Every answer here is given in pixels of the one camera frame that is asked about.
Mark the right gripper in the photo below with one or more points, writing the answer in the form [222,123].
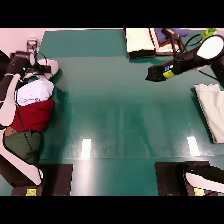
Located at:
[160,72]

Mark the black garment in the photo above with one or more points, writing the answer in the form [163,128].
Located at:
[142,54]

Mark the cream garment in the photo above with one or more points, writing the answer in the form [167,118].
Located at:
[139,40]

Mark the white garment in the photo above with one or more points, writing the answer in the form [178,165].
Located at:
[213,111]

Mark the red garment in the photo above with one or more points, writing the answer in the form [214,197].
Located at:
[33,116]

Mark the dark green garment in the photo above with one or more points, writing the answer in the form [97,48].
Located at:
[22,146]

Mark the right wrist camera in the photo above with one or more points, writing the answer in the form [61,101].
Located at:
[170,32]

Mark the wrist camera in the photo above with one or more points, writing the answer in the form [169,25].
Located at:
[170,32]
[32,45]

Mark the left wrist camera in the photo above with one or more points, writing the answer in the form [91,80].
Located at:
[32,45]

